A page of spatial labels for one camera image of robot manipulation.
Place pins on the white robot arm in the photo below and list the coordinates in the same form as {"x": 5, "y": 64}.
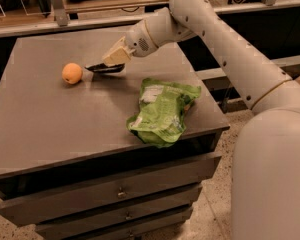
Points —
{"x": 265, "y": 199}

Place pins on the grey drawer cabinet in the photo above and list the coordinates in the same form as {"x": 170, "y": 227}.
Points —
{"x": 53, "y": 135}

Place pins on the grey low shelf frame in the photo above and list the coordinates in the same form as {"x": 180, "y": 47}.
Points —
{"x": 220, "y": 80}

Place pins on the middle grey drawer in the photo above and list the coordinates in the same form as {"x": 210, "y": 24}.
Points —
{"x": 112, "y": 215}

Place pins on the grey metal railing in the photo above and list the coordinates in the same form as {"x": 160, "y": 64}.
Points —
{"x": 74, "y": 15}

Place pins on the bottom grey drawer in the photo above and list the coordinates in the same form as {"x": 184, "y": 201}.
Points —
{"x": 137, "y": 228}

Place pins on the dark chocolate rxbar wrapper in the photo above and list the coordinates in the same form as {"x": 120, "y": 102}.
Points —
{"x": 103, "y": 68}

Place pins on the orange fruit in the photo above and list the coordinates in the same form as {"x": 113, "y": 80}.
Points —
{"x": 72, "y": 73}

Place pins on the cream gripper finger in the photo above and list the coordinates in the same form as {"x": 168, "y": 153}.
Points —
{"x": 119, "y": 53}

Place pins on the grey drawer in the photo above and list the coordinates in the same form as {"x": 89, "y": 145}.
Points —
{"x": 137, "y": 228}
{"x": 112, "y": 215}
{"x": 63, "y": 201}

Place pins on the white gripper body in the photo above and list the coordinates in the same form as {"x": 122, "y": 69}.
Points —
{"x": 139, "y": 41}

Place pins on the top grey drawer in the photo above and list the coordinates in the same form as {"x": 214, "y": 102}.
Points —
{"x": 63, "y": 201}

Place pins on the green chip bag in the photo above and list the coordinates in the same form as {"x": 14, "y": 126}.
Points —
{"x": 162, "y": 108}

